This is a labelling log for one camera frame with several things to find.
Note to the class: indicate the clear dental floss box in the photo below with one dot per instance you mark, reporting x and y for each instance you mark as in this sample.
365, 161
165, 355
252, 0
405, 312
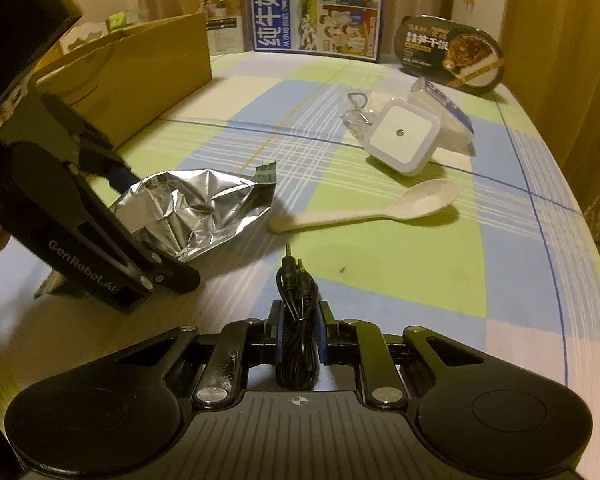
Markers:
452, 120

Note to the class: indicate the black instant rice bowl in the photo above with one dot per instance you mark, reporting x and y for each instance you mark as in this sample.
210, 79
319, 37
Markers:
430, 45

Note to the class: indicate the wooden door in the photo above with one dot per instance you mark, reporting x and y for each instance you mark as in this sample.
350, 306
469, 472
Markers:
555, 60

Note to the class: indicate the white product box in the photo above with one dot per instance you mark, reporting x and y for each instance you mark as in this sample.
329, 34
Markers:
220, 15

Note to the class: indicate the silver green foil bag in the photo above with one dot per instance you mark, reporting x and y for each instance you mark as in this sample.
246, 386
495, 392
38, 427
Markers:
205, 210

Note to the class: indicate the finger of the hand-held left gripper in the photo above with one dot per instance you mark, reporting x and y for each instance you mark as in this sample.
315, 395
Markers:
175, 275
122, 177

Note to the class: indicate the brown cardboard box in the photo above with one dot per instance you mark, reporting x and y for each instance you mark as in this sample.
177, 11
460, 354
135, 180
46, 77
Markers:
145, 70

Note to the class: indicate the white cardboard hanger card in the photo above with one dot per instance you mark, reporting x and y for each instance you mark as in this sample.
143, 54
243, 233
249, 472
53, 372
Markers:
82, 37

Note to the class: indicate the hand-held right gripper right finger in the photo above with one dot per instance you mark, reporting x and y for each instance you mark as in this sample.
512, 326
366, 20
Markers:
323, 340

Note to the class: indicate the white plastic spoon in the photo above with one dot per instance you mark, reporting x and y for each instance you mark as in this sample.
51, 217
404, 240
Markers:
420, 202

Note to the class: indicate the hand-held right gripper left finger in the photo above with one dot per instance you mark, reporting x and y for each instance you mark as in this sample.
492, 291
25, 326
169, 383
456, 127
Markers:
275, 340

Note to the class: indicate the clear plastic clip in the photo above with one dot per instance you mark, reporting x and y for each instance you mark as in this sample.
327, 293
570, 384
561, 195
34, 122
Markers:
357, 120

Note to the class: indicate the white square night light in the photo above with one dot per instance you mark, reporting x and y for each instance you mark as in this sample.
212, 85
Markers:
400, 135

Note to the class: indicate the blue milk carton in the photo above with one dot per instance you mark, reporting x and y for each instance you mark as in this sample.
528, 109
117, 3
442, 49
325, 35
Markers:
280, 20

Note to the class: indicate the checked tablecloth desktop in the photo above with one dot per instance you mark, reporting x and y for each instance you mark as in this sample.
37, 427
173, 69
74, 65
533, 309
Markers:
430, 270

